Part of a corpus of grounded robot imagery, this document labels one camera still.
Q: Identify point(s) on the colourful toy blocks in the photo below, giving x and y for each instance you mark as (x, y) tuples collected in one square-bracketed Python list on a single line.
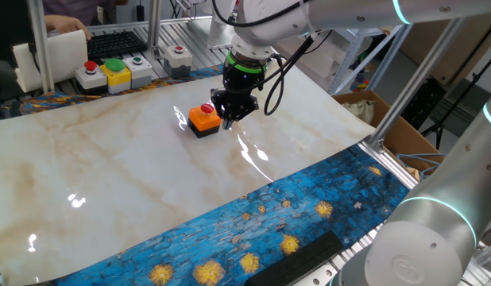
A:
[(360, 85)]

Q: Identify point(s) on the black keyboard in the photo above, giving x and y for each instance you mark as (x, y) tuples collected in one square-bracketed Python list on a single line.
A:
[(114, 43)]

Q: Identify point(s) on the orange box red push button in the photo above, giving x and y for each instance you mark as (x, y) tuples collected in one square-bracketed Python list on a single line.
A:
[(203, 120)]

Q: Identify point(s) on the blue starry painting cloth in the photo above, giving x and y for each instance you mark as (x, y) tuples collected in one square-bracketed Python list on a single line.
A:
[(309, 198)]

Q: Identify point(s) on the white crumpled cloth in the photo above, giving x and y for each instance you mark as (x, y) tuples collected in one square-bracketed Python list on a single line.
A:
[(360, 110)]

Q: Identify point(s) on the brown cardboard panel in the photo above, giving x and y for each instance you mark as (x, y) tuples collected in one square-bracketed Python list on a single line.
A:
[(448, 47)]

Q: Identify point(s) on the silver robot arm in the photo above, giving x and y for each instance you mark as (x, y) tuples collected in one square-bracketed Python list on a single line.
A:
[(428, 238)]

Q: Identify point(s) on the person purple shirt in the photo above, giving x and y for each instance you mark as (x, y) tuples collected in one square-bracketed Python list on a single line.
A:
[(78, 8)]

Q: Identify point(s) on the grey box small red button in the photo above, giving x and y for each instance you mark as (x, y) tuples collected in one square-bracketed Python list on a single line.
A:
[(178, 60)]

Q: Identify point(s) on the aluminium frame post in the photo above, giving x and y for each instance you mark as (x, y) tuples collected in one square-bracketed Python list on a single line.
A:
[(408, 91), (154, 24), (41, 43)]

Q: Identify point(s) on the glossy marble pattern sheet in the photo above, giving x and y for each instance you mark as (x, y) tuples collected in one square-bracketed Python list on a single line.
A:
[(110, 167)]

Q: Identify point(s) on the black crate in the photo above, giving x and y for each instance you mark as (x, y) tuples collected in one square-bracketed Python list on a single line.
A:
[(422, 101)]

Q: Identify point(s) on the yellow box green dome button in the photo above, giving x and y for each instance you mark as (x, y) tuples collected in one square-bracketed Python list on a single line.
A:
[(116, 78)]

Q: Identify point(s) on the grey box small green button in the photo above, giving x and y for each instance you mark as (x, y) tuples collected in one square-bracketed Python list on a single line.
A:
[(140, 72)]

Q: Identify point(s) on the brown cardboard box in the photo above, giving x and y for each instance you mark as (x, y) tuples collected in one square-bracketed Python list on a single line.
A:
[(400, 137)]

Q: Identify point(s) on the white metal shelf rack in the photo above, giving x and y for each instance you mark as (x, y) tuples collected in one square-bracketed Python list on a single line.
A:
[(350, 59)]

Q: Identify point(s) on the black tripod stand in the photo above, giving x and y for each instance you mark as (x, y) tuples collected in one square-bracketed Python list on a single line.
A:
[(440, 123)]

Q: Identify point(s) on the white foam block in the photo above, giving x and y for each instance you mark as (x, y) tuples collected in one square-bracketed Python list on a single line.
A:
[(321, 59)]

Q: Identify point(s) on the person bare hand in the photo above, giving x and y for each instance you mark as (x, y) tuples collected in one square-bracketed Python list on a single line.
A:
[(66, 24)]

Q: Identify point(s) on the white box red mushroom button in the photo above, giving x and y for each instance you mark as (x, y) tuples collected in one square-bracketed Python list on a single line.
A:
[(90, 78)]

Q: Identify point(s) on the black foam block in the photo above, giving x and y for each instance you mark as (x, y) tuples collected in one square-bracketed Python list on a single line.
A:
[(297, 260)]

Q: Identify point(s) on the black power adapter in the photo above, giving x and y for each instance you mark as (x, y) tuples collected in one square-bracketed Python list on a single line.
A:
[(140, 12)]

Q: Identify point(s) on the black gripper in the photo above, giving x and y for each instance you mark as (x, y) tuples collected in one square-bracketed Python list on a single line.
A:
[(239, 81)]

